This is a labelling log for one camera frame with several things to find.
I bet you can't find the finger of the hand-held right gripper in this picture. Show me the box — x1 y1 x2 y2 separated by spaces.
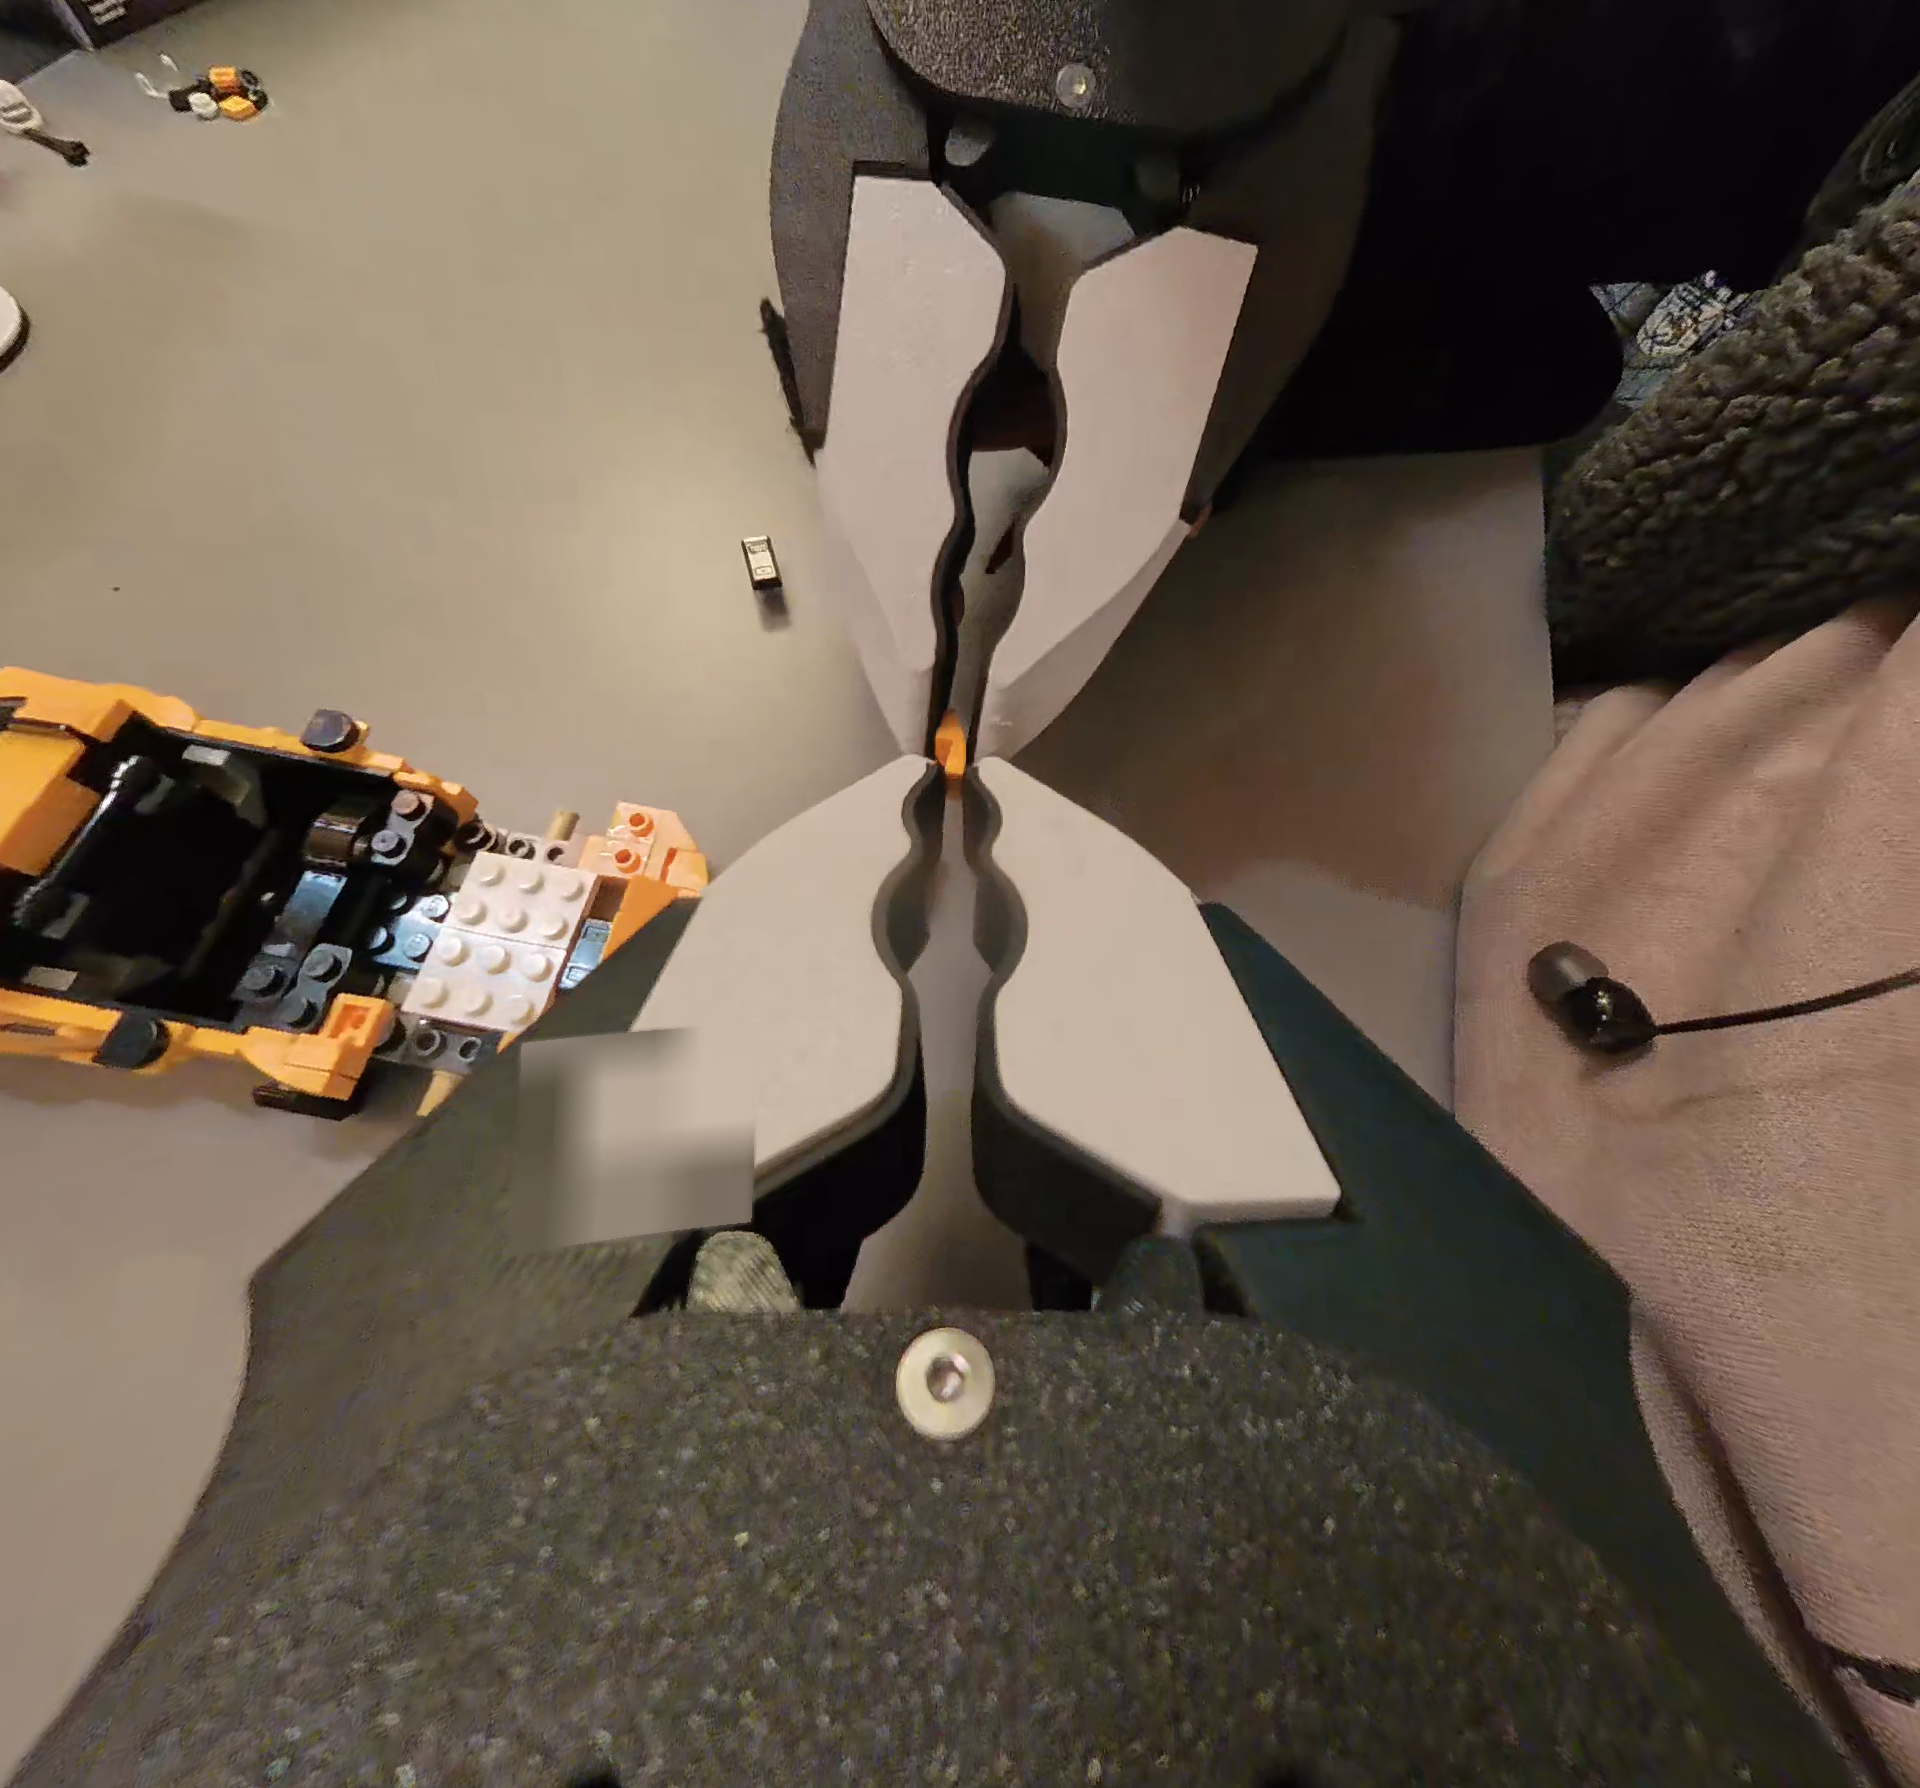
816 157 1017 758
966 228 1261 758

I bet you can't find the black wired earphone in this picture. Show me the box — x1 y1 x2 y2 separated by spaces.
1526 940 1920 1061

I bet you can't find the dark patterned cloth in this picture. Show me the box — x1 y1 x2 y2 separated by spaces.
1590 270 1761 398

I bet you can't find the beige hoodie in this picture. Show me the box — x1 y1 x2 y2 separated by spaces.
1452 595 1920 1788

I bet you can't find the person's right hand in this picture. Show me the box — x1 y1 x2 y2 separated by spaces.
972 347 1058 460

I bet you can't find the orange lego car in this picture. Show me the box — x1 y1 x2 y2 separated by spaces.
0 668 710 1122

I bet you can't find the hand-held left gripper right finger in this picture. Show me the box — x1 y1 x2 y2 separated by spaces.
964 752 1342 1242

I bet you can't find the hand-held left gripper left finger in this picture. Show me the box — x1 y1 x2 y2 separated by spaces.
637 752 930 1178

